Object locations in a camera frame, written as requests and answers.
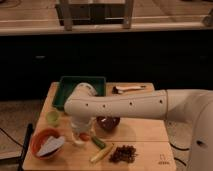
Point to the red apple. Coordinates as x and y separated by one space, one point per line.
84 137

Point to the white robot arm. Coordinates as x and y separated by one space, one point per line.
194 106

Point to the white paper cup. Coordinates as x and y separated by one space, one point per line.
76 139

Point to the dark red bowl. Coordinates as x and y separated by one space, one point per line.
108 123

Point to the green plastic tray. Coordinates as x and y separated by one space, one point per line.
68 83

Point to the green cucumber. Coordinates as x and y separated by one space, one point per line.
98 142

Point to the pile of brown raisins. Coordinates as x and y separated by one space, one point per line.
124 153

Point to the grey cloth in bowl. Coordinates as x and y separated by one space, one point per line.
50 145

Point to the wooden stool legs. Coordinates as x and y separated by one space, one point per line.
71 13

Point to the orange bowl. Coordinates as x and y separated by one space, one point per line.
39 139

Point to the black chair frame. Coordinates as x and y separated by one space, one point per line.
17 157

